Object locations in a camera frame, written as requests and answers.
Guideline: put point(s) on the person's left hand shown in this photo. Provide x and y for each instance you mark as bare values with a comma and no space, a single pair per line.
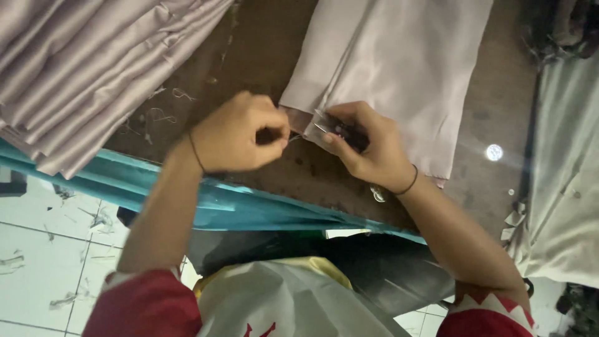
229,135

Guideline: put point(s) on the person's right hand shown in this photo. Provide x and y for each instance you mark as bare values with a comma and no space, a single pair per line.
381,149

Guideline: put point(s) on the person's left fingers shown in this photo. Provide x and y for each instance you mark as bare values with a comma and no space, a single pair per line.
274,117

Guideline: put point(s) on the metal thread snips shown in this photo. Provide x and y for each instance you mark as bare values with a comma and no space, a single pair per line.
334,128

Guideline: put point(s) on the pale pink satin fabric piece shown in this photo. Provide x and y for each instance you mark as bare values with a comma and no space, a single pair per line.
397,65

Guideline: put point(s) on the thin black left wristband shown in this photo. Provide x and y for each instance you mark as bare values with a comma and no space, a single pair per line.
196,152

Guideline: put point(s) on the thin black wristband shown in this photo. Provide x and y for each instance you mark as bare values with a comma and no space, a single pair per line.
410,184
196,152

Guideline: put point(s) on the teal satin fabric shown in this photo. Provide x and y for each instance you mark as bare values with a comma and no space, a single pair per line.
224,206

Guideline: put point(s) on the loose thread scraps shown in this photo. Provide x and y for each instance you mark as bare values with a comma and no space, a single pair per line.
161,114

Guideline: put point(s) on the thin black right wristband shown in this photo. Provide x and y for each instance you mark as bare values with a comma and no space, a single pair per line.
410,184

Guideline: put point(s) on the white plastic bag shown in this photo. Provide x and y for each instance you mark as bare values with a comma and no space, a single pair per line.
290,304

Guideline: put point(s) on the black plastic bag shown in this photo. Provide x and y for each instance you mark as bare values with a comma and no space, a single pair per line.
397,271

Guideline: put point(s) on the stack of folded pink fabric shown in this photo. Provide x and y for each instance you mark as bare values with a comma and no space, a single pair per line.
79,70

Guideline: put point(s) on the person's red shirt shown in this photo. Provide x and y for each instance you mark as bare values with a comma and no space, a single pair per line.
140,309

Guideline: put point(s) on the heap of white fabric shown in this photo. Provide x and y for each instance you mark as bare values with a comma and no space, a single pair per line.
566,178

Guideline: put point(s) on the dark scrap pile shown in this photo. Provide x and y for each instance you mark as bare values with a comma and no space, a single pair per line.
582,309

